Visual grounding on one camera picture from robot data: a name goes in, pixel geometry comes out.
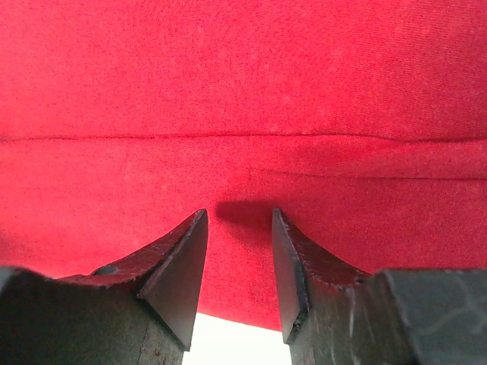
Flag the red t shirt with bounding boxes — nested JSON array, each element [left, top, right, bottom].
[[1, 1, 486, 329]]

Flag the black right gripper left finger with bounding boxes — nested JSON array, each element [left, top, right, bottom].
[[1, 209, 208, 364]]

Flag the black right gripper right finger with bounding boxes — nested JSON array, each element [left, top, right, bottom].
[[272, 209, 486, 364]]

